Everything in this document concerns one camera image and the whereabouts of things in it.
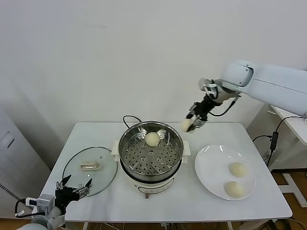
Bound white round plate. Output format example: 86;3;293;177
194;144;257;201

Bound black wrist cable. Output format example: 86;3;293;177
208;94;242;117
14;200;33;218

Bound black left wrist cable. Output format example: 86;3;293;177
14;200;33;218

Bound perforated steel steamer basket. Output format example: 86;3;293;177
119;121;185;183

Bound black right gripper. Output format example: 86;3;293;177
186;94;220;134

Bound black power adapter with cable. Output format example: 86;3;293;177
251;116;305;168

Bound white side desk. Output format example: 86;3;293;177
271;105;307;146

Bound glass lid with cream handle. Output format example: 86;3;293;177
62;146;119;197

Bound white steamed baozi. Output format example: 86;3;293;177
229;162;248;178
145;131;160;147
224;181;245;199
180;119;192;133

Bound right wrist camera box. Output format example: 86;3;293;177
198;78;218;95

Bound white desk foot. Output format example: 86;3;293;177
279;172;307;208

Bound black cooker power cord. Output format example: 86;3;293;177
123;115;144;130

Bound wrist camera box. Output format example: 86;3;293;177
198;78;218;95
25;194;56;214

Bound white cabinet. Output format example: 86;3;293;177
0;105;52;219

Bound cream electric cooker base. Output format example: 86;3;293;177
112;140;192;200

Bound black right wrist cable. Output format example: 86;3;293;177
208;94;242;117

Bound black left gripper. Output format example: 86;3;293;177
55;174;94;214

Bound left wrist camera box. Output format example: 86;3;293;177
25;194;56;214

